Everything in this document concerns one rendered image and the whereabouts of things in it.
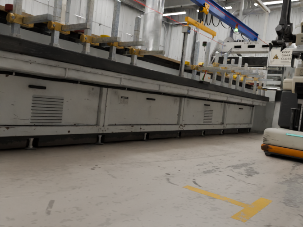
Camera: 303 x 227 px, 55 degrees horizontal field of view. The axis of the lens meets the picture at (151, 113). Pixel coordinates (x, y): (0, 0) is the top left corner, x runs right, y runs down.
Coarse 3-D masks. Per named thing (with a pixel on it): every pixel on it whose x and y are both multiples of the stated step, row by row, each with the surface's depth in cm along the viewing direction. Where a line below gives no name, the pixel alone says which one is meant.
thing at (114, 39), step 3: (114, 36) 188; (117, 36) 186; (78, 39) 210; (93, 39) 200; (96, 39) 198; (99, 39) 197; (102, 39) 195; (105, 39) 193; (108, 39) 191; (111, 39) 189; (114, 39) 188; (117, 39) 186; (75, 42) 212; (78, 42) 210; (81, 42) 209; (93, 42) 202; (96, 42) 200; (99, 42) 199; (102, 42) 198; (105, 42) 197; (108, 42) 195
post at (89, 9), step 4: (88, 0) 198; (92, 0) 198; (88, 4) 198; (92, 4) 199; (88, 8) 198; (92, 8) 199; (88, 12) 198; (92, 12) 200; (88, 16) 198; (92, 16) 200; (88, 20) 198; (84, 32) 200; (88, 32) 199; (84, 44) 200; (88, 44) 200; (84, 48) 200; (88, 48) 200
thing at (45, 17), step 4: (32, 16) 156; (36, 16) 153; (40, 16) 151; (44, 16) 148; (48, 16) 147; (52, 16) 149; (24, 20) 161; (28, 20) 158; (32, 20) 155; (36, 20) 153; (40, 20) 151; (44, 20) 150; (48, 20) 149; (8, 24) 172
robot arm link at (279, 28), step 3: (276, 27) 258; (279, 27) 257; (282, 27) 260; (288, 27) 264; (276, 30) 257; (279, 30) 255; (282, 30) 257; (285, 30) 261; (276, 33) 261; (279, 33) 259
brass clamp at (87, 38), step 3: (81, 36) 198; (84, 36) 196; (87, 36) 198; (90, 36) 200; (81, 39) 198; (84, 39) 196; (87, 39) 198; (90, 39) 200; (84, 42) 200; (87, 42) 199; (90, 42) 200; (96, 45) 208
